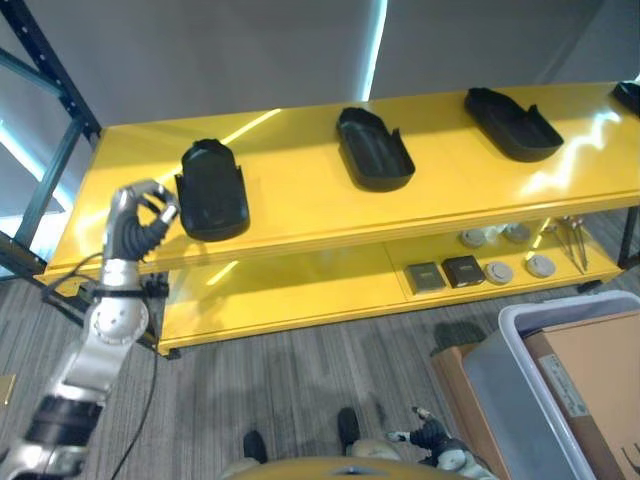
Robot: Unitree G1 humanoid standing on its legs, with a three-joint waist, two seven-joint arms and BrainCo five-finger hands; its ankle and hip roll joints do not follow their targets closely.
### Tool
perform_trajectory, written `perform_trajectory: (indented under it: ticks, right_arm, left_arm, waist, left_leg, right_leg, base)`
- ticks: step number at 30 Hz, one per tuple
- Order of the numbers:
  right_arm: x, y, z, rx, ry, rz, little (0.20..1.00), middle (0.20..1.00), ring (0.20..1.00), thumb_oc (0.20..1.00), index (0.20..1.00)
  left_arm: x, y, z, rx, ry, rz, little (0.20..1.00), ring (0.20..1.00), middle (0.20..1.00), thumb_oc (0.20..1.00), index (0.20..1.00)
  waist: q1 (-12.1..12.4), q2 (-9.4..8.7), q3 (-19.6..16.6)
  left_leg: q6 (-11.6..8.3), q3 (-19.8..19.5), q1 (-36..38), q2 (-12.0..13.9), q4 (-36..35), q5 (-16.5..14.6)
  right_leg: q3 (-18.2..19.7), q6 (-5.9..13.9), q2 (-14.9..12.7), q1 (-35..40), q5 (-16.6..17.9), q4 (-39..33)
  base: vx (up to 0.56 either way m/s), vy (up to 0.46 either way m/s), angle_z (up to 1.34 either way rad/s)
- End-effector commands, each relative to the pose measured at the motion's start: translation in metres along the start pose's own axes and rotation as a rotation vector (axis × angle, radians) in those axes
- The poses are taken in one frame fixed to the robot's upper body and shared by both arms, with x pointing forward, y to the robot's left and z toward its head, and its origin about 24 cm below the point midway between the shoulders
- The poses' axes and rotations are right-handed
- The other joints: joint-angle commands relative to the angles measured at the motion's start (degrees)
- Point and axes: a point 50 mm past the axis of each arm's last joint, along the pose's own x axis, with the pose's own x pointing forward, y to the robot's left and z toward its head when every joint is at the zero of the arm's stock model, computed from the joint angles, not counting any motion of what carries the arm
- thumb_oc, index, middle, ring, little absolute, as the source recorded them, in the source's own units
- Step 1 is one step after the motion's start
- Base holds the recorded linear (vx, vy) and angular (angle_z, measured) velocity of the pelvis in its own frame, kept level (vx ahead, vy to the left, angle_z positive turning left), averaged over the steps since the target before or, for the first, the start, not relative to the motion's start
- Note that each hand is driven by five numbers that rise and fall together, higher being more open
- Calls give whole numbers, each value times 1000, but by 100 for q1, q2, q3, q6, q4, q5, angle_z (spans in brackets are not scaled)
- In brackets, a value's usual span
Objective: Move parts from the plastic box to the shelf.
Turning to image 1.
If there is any robot left dark foot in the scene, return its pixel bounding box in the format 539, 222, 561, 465
242, 430, 268, 465

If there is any robot left five-finger hand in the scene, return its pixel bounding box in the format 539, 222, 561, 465
101, 179, 180, 289

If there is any dark metal rack frame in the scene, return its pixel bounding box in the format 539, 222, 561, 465
0, 0, 104, 284

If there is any grey round disc part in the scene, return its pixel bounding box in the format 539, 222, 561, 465
504, 222, 533, 245
483, 261, 514, 287
459, 227, 489, 250
525, 253, 557, 279

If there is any yellow two-tier shelf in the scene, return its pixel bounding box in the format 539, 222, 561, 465
33, 81, 640, 359

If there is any grey square flat box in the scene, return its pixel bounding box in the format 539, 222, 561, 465
404, 261, 447, 294

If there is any grey plastic box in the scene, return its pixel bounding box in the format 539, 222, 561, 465
461, 289, 640, 480

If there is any robot dark foot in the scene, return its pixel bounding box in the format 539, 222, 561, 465
336, 406, 363, 454
242, 430, 268, 465

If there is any robot yellow torso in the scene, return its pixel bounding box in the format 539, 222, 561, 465
249, 454, 454, 480

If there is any cardboard box with label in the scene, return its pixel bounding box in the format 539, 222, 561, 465
521, 309, 640, 480

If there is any black square flat box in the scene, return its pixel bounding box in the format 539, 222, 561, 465
441, 255, 486, 290

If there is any bundle of thin metal tools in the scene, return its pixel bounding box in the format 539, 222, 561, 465
541, 216, 589, 275

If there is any robot right dark foot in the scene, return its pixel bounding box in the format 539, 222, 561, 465
336, 406, 363, 454

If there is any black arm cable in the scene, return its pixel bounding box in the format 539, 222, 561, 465
97, 344, 161, 480

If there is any plain brown cardboard box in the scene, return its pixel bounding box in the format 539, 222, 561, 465
430, 342, 512, 480

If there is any robot right five-finger hand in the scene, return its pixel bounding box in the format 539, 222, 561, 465
385, 405, 472, 469

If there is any black sole-shaped plastic part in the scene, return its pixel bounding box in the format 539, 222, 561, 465
463, 87, 566, 164
174, 139, 251, 243
335, 106, 417, 194
613, 80, 640, 119

